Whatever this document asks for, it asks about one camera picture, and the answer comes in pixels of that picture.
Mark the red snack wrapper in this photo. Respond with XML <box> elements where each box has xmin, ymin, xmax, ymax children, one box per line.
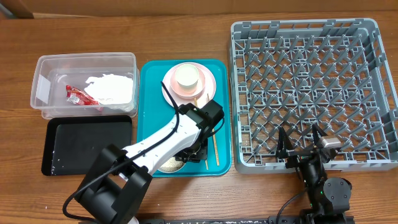
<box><xmin>66</xmin><ymin>85</ymin><xmax>100</xmax><ymax>106</ymax></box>

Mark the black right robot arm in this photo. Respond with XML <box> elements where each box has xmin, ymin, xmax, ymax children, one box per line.
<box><xmin>275</xmin><ymin>124</ymin><xmax>354</xmax><ymax>223</ymax></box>

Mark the grey bowl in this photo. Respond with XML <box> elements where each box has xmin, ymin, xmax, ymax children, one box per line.
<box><xmin>158</xmin><ymin>157</ymin><xmax>185</xmax><ymax>174</ymax></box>

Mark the grey dishwasher rack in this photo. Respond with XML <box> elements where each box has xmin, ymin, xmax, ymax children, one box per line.
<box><xmin>229</xmin><ymin>18</ymin><xmax>397</xmax><ymax>174</ymax></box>

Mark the black tray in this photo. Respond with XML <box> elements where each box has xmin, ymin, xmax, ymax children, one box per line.
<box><xmin>41</xmin><ymin>115</ymin><xmax>132</xmax><ymax>176</ymax></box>

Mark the wooden chopstick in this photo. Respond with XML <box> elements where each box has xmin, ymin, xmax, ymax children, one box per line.
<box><xmin>194</xmin><ymin>97</ymin><xmax>209</xmax><ymax>170</ymax></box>
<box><xmin>206</xmin><ymin>94</ymin><xmax>220</xmax><ymax>166</ymax></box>

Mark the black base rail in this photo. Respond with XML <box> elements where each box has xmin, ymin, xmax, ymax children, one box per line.
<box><xmin>136</xmin><ymin>215</ymin><xmax>355</xmax><ymax>224</ymax></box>

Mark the large pink plate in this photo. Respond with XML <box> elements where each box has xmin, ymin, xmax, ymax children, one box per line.
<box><xmin>162</xmin><ymin>62</ymin><xmax>216</xmax><ymax>108</ymax></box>

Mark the teal plastic tray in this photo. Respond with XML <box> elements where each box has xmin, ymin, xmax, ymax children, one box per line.
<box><xmin>137</xmin><ymin>59</ymin><xmax>232</xmax><ymax>177</ymax></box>

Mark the clear plastic bin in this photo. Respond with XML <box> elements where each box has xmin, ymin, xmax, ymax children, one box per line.
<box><xmin>30</xmin><ymin>52</ymin><xmax>139</xmax><ymax>119</ymax></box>

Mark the left wooden chopstick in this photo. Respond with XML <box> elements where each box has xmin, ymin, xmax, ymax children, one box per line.
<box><xmin>194</xmin><ymin>97</ymin><xmax>209</xmax><ymax>170</ymax></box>

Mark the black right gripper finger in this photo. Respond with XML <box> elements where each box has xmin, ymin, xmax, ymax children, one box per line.
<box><xmin>276</xmin><ymin>127</ymin><xmax>294</xmax><ymax>152</ymax></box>
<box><xmin>312</xmin><ymin>123</ymin><xmax>326</xmax><ymax>146</ymax></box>

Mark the white napkin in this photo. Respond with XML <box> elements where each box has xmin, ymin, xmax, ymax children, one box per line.
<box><xmin>84</xmin><ymin>74</ymin><xmax>134</xmax><ymax>105</ymax></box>

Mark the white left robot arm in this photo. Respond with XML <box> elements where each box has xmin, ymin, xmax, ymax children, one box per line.
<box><xmin>72</xmin><ymin>100</ymin><xmax>224</xmax><ymax>223</ymax></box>

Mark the right wooden chopstick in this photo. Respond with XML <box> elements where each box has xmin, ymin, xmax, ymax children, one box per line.
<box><xmin>206</xmin><ymin>94</ymin><xmax>220</xmax><ymax>166</ymax></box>

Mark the pale green cup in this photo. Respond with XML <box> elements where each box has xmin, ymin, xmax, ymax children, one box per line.
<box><xmin>175</xmin><ymin>64</ymin><xmax>199</xmax><ymax>88</ymax></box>

